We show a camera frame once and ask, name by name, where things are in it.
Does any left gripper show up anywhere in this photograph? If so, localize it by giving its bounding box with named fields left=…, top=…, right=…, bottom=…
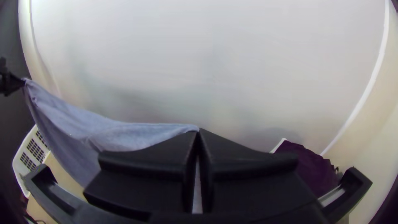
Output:
left=0, top=57, right=25, bottom=97

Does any pile of folded clothes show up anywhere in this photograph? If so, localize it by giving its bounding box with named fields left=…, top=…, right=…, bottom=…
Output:
left=269, top=138, right=346, bottom=206

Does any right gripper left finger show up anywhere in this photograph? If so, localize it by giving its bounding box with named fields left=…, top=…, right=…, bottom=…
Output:
left=83, top=131, right=199, bottom=222

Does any blue t-shirt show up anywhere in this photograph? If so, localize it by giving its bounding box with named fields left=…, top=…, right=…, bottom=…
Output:
left=22, top=78, right=199, bottom=187

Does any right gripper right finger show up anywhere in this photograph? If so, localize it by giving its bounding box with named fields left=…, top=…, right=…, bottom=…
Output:
left=198, top=128, right=318, bottom=214

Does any white laundry basket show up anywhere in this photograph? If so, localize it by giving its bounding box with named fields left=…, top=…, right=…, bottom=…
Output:
left=12, top=124, right=52, bottom=198

